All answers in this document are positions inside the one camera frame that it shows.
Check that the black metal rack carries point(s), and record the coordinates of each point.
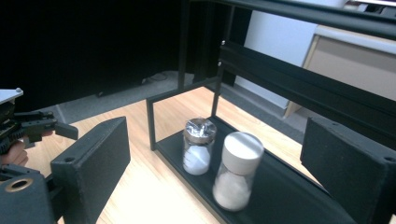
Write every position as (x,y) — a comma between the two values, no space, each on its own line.
(280,193)

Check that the foil-topped jar with white powder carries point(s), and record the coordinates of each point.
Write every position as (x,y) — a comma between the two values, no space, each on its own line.
(196,158)

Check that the white partition panel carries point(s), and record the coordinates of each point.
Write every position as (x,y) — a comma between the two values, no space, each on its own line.
(277,46)

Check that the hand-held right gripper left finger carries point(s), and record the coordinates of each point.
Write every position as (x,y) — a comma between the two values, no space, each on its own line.
(93,165)

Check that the white-lid jar with white powder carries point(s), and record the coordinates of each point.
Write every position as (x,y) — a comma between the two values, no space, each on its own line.
(238,168)

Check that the beige cabinet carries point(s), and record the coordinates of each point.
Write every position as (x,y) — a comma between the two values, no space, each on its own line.
(358,67)

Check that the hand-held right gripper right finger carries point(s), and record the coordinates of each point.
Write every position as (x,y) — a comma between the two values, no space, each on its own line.
(348,165)

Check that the black curtain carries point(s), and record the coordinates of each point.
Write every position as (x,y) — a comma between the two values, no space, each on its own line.
(77,43)

